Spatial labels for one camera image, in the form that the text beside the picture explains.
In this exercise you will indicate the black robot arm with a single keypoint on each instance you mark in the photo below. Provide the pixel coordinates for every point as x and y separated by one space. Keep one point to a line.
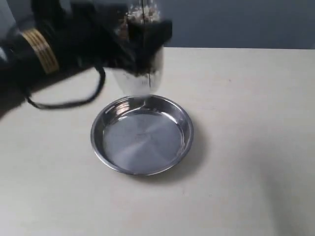
17 79

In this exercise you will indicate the clear plastic shaker bottle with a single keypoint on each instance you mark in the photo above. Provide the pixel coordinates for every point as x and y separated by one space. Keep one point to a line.
145 33

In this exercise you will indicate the round stainless steel plate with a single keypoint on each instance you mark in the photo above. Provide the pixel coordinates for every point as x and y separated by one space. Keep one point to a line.
142 136

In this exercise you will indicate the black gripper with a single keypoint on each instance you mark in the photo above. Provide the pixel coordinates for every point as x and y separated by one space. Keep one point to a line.
90 32

